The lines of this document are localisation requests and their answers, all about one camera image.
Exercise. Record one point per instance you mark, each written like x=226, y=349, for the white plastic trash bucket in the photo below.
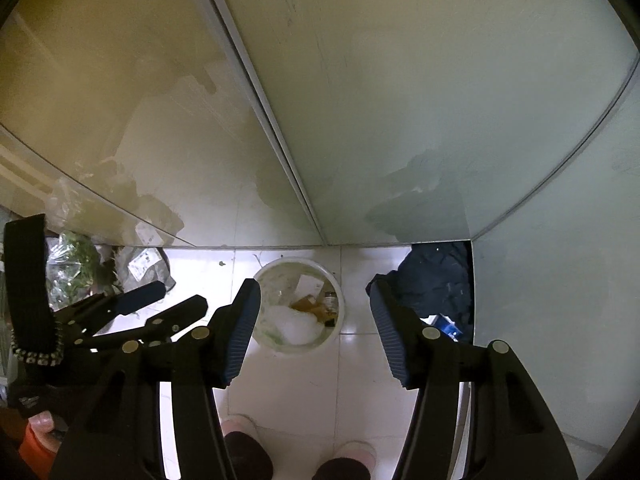
x=277, y=281

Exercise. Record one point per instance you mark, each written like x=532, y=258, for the grey bag on floor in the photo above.
x=139, y=266

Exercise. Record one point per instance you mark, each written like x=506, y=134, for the dark cloth on floor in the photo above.
x=436, y=278

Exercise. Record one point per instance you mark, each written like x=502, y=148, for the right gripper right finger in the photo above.
x=513, y=434

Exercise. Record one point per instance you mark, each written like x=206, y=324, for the person left hand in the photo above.
x=43, y=425

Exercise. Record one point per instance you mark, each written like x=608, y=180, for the pink slipper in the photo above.
x=249, y=458
x=353, y=461

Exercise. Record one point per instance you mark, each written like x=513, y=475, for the white rectangular box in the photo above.
x=307, y=285

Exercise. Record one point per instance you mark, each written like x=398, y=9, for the dark small glass bottle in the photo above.
x=330, y=304

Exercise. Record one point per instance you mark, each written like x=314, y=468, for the orange sleeve forearm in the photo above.
x=38, y=450

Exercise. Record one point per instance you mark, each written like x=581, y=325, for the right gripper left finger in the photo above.
x=115, y=433

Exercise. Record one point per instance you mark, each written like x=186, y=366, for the brown cardboard piece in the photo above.
x=312, y=306

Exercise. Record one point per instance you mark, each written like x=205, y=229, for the bag of green vegetables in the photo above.
x=77, y=269

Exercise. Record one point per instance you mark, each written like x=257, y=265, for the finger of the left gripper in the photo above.
x=158, y=328
x=130, y=299

